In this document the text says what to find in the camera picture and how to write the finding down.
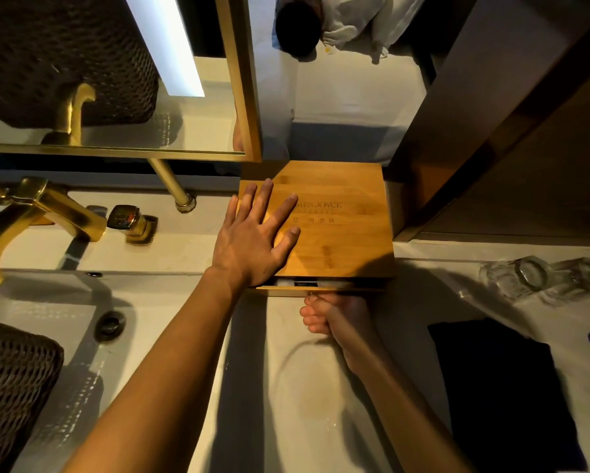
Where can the person's left hand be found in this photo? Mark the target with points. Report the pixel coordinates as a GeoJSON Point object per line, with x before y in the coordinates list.
{"type": "Point", "coordinates": [245, 246]}

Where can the person's right forearm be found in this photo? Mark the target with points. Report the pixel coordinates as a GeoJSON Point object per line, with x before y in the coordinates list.
{"type": "Point", "coordinates": [403, 413]}

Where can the gold faucet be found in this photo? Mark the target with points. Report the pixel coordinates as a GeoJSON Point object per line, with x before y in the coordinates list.
{"type": "Point", "coordinates": [53, 206]}

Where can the person's left middle finger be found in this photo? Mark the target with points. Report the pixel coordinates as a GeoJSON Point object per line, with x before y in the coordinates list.
{"type": "Point", "coordinates": [263, 201]}

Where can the brown wooden door panel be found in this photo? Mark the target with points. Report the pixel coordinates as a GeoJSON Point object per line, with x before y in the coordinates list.
{"type": "Point", "coordinates": [497, 118]}

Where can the square metal faucet knob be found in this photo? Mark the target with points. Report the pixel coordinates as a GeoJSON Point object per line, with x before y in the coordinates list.
{"type": "Point", "coordinates": [127, 219]}

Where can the person's right hand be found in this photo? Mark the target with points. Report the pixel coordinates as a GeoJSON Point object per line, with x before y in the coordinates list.
{"type": "Point", "coordinates": [346, 317]}

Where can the wooden bamboo box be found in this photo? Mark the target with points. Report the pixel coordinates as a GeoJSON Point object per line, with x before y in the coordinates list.
{"type": "Point", "coordinates": [344, 226]}

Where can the black folded cloth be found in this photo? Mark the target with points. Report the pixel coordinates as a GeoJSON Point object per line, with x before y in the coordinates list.
{"type": "Point", "coordinates": [502, 398]}

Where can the person's right fingers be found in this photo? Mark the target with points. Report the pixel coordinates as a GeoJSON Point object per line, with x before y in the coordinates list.
{"type": "Point", "coordinates": [317, 315]}

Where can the clear glass cup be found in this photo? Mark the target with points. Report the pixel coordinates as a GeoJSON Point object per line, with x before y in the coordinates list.
{"type": "Point", "coordinates": [578, 280]}
{"type": "Point", "coordinates": [519, 278]}

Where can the person's left forearm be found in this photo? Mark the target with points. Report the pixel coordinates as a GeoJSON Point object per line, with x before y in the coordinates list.
{"type": "Point", "coordinates": [166, 379]}

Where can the person's left little finger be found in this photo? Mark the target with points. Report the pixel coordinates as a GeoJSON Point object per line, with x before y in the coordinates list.
{"type": "Point", "coordinates": [230, 211]}

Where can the person's left thumb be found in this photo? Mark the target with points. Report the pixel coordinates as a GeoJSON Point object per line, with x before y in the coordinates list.
{"type": "Point", "coordinates": [286, 245]}

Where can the gold framed mirror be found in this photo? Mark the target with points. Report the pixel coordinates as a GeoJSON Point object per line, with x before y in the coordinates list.
{"type": "Point", "coordinates": [127, 68]}

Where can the wooden box drawer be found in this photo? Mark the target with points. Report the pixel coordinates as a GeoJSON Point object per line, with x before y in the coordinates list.
{"type": "Point", "coordinates": [285, 291]}

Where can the dark wicker basket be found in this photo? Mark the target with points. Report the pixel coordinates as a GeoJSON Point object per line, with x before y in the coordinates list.
{"type": "Point", "coordinates": [14, 389]}

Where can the metal sink drain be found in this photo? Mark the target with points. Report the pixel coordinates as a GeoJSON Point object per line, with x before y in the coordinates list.
{"type": "Point", "coordinates": [110, 326]}

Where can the white sink basin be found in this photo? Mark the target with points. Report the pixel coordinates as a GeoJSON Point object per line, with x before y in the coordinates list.
{"type": "Point", "coordinates": [142, 300]}

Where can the gold mirror support pole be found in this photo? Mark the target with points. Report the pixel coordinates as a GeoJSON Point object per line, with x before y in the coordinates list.
{"type": "Point", "coordinates": [169, 184]}

